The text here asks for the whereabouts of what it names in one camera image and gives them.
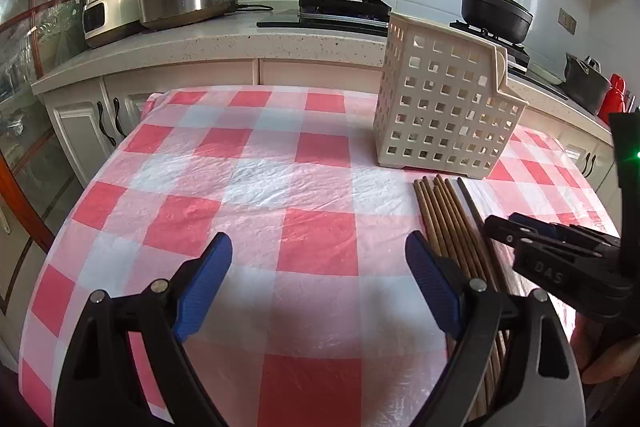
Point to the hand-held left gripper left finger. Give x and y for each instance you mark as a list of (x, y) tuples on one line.
[(205, 282)]

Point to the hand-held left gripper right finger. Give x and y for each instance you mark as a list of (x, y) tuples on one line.
[(432, 287)]

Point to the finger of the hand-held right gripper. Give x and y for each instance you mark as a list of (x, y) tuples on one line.
[(505, 229), (535, 223)]

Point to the bundle of wooden chopsticks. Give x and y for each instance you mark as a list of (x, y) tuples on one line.
[(450, 227)]

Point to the cream plastic utensil basket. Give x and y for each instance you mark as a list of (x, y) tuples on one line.
[(440, 117)]

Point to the person's right hand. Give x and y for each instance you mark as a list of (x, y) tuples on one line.
[(610, 362)]

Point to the white base cabinet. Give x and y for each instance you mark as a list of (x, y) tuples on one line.
[(595, 167), (200, 74)]

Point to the grey stockpot with lid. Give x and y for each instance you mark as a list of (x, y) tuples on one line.
[(585, 87)]

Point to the red thermos jug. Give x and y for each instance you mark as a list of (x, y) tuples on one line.
[(612, 99)]

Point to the red white checked tablecloth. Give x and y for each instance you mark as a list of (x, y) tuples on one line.
[(320, 187)]

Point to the black lidded casserole pot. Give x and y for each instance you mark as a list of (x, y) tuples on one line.
[(495, 17)]

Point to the black glass gas hob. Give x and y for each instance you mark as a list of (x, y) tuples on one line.
[(325, 24)]

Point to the wooden framed glass door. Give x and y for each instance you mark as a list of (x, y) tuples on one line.
[(30, 57)]

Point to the white kitchen appliance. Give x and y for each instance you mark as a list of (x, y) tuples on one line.
[(107, 7)]

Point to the wall switch plate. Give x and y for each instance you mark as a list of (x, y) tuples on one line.
[(567, 20)]

